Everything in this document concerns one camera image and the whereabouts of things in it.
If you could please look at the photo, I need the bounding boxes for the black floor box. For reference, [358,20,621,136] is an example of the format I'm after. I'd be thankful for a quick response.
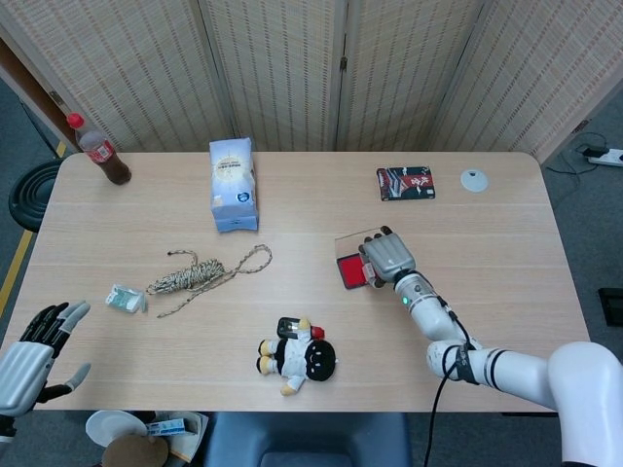
[597,287,623,328]

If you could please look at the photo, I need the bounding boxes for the black power cable with plug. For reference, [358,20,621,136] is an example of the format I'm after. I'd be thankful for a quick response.
[543,131,612,184]

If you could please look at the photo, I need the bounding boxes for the woven folding screen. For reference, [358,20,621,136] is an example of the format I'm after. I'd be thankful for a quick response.
[0,0,623,164]

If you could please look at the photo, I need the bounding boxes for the black round stool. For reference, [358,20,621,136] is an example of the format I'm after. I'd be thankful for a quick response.
[8,159,63,234]

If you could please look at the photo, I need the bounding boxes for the brown round wooden board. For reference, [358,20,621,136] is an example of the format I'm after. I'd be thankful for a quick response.
[101,434,170,467]

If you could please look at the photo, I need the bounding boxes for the white round disc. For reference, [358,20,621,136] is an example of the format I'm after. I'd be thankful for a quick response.
[459,167,490,194]

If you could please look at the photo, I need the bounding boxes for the beige speckled rope bundle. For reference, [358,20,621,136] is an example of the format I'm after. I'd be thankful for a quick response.
[145,243,274,320]

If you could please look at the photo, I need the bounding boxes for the red ink pad clear lid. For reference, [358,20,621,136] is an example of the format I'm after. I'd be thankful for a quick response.
[333,224,390,291]

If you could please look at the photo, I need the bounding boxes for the open cardboard box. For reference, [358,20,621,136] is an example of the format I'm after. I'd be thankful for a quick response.
[167,412,210,463]

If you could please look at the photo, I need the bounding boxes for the dark red printed box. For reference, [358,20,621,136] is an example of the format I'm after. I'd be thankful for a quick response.
[376,165,438,203]

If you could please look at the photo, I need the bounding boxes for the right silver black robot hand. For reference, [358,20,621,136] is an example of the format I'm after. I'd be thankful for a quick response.
[357,224,418,289]

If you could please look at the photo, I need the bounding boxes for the black white plush doll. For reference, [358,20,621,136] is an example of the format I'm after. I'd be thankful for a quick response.
[254,315,340,398]

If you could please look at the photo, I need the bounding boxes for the brown wooden door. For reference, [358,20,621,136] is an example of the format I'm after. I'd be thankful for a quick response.
[0,38,67,147]

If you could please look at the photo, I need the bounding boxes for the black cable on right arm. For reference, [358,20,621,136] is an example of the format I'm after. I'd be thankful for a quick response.
[421,274,483,467]

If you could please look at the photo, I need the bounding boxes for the white power strip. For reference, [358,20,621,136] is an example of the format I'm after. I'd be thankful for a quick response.
[586,148,623,169]

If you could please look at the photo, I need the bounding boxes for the small black device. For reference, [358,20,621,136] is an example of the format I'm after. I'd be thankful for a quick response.
[275,316,306,341]

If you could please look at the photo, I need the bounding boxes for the blue white small carton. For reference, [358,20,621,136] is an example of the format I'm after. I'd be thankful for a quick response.
[145,417,187,437]

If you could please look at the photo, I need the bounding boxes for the white plate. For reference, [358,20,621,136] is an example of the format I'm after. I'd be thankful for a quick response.
[85,410,150,448]

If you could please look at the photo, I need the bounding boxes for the cola bottle red cap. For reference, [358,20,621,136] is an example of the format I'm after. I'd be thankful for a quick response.
[66,112,133,187]

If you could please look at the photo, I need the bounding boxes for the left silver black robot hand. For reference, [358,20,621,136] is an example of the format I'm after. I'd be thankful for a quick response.
[0,300,92,417]

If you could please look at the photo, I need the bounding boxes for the white blue paper bag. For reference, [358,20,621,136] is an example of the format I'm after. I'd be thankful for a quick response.
[208,136,260,234]

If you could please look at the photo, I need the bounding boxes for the small green white packet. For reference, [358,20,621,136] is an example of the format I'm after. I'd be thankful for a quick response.
[105,283,149,315]

